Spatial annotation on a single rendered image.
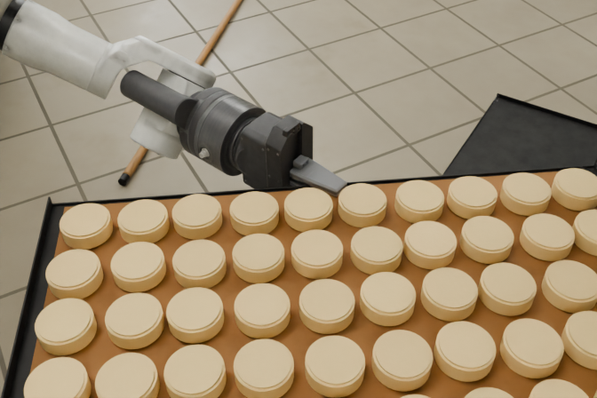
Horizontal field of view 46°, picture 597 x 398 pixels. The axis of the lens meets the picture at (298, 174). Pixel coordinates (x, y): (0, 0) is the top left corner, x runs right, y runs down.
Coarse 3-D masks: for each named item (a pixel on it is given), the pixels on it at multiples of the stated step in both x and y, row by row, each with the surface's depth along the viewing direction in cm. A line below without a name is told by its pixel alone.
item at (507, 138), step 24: (504, 96) 220; (480, 120) 212; (504, 120) 213; (528, 120) 213; (552, 120) 213; (576, 120) 212; (480, 144) 204; (504, 144) 204; (528, 144) 204; (552, 144) 204; (576, 144) 204; (456, 168) 196; (480, 168) 196; (504, 168) 196; (528, 168) 196
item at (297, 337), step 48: (288, 192) 76; (384, 192) 76; (192, 240) 71; (288, 240) 71; (48, 288) 66; (240, 288) 66; (288, 288) 66; (96, 336) 62; (240, 336) 62; (288, 336) 62; (432, 336) 62; (432, 384) 59; (480, 384) 59; (528, 384) 59; (576, 384) 59
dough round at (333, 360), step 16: (336, 336) 60; (320, 352) 59; (336, 352) 59; (352, 352) 59; (320, 368) 58; (336, 368) 58; (352, 368) 58; (320, 384) 57; (336, 384) 57; (352, 384) 57
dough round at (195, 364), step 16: (176, 352) 59; (192, 352) 59; (208, 352) 59; (176, 368) 58; (192, 368) 58; (208, 368) 58; (224, 368) 58; (176, 384) 57; (192, 384) 57; (208, 384) 57; (224, 384) 58
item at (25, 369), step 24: (552, 168) 78; (216, 192) 76; (240, 192) 76; (264, 192) 76; (48, 216) 73; (48, 240) 71; (48, 264) 69; (24, 312) 63; (24, 336) 63; (24, 360) 61; (24, 384) 59
